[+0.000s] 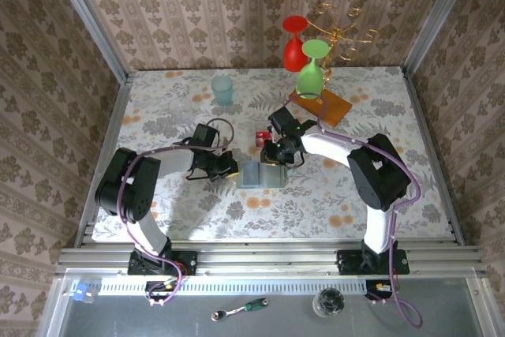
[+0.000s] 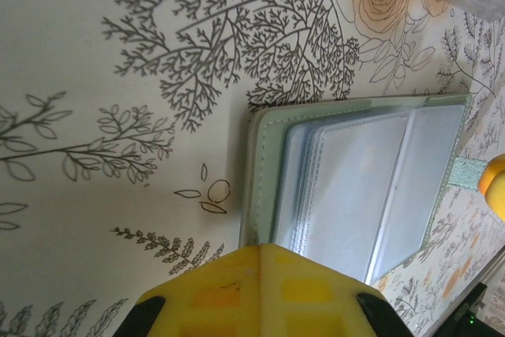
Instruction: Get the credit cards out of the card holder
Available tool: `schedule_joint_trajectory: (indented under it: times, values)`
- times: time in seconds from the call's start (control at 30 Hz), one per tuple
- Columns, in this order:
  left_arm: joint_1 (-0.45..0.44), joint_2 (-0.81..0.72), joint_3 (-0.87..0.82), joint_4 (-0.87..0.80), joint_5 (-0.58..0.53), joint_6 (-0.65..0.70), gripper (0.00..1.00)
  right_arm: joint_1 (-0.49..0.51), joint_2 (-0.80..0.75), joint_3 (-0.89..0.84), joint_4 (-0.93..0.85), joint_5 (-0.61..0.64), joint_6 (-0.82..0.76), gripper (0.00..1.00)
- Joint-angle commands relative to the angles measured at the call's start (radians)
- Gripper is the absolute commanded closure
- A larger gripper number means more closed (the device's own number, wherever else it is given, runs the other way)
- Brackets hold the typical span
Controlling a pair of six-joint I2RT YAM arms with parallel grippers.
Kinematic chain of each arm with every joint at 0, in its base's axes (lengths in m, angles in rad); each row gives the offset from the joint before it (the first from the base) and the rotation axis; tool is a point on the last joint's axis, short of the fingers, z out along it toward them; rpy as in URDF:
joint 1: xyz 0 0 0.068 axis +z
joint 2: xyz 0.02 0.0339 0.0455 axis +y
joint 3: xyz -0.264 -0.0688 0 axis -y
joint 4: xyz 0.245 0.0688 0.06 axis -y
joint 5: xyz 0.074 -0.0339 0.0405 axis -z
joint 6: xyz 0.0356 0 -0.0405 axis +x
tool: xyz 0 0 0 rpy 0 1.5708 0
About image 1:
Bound blue credit card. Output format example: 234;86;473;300
241;162;260;187

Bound red card packet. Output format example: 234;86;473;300
255;130;274;148

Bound floral tablecloth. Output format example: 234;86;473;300
91;67;454;242

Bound clear plastic cup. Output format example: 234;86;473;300
168;95;194;122

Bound teal plastic cup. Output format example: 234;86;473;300
210;74;234;107

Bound green plastic wine glass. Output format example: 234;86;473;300
295;39;331;100

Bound red plastic wine glass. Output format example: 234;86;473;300
282;15;309;73

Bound black box yellow connector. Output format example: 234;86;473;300
365;279;394;301
144;279;178;302

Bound clear jar black contents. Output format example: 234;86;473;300
312;287;346;319

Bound grey metal tray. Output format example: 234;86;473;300
37;269;502;337

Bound small blue white box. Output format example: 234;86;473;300
69;280;99;305

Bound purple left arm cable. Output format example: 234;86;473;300
118;117;236;306

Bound gold wire rack wooden base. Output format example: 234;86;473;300
287;2;380;129

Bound long aluminium base rail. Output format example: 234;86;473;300
54;240;488;277

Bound aluminium side rail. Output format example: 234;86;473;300
73;72;133;249
400;68;467;245

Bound white slotted cable duct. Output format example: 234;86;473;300
96;278;370;297

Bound green handled ratchet wrench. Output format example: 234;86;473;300
210;297;270;323

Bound aluminium frame post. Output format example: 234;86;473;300
46;0;133;84
401;0;481;77

